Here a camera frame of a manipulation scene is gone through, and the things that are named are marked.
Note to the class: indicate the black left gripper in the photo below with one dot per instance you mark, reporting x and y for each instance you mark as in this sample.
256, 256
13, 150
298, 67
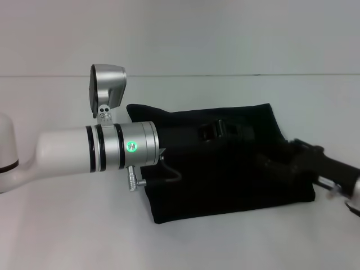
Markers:
177, 137

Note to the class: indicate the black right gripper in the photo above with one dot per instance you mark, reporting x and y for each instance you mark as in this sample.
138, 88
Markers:
326, 168

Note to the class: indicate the black T-shirt with FREE print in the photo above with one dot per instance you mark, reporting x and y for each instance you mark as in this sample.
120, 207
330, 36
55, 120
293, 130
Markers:
225, 182

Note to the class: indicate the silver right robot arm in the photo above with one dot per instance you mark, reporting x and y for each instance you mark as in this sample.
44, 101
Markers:
355, 197

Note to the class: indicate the silver right wrist connector plug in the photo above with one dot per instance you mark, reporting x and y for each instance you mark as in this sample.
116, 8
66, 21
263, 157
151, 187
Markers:
330, 187

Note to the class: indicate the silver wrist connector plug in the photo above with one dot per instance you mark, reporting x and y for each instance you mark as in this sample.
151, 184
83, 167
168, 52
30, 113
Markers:
330, 187
133, 180

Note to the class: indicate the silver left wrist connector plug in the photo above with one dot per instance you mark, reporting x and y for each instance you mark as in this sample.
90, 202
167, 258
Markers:
133, 180

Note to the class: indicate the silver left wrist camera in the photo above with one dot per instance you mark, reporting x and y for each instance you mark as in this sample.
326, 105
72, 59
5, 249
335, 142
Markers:
107, 87

